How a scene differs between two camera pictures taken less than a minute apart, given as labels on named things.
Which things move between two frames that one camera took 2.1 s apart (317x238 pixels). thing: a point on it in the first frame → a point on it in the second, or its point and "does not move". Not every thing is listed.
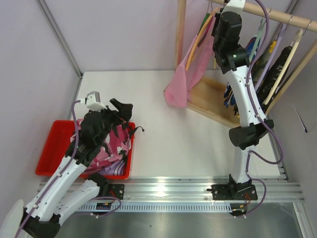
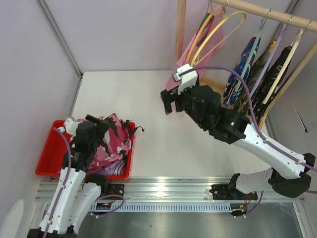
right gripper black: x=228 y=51 → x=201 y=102
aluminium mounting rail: x=279 y=189 does not move
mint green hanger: x=260 y=30 does not move
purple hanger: x=270 y=54 does not move
